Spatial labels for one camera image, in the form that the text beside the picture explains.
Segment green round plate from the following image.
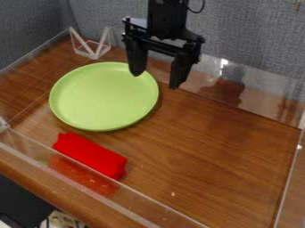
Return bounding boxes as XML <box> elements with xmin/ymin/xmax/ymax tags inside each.
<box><xmin>50</xmin><ymin>62</ymin><xmax>160</xmax><ymax>132</ymax></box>

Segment black box under table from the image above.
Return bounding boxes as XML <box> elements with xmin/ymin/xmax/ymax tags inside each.
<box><xmin>0</xmin><ymin>175</ymin><xmax>55</xmax><ymax>228</ymax></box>

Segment clear acrylic enclosure wall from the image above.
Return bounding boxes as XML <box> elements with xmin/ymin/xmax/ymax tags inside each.
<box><xmin>0</xmin><ymin>33</ymin><xmax>305</xmax><ymax>228</ymax></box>

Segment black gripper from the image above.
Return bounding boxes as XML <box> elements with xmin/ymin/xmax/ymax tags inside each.
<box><xmin>124</xmin><ymin>0</ymin><xmax>205</xmax><ymax>89</ymax></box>

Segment black cable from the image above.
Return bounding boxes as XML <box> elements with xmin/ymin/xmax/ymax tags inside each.
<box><xmin>181</xmin><ymin>0</ymin><xmax>207</xmax><ymax>14</ymax></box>

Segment red plastic block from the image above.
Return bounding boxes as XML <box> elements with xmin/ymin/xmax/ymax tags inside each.
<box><xmin>53</xmin><ymin>132</ymin><xmax>128</xmax><ymax>180</ymax></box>

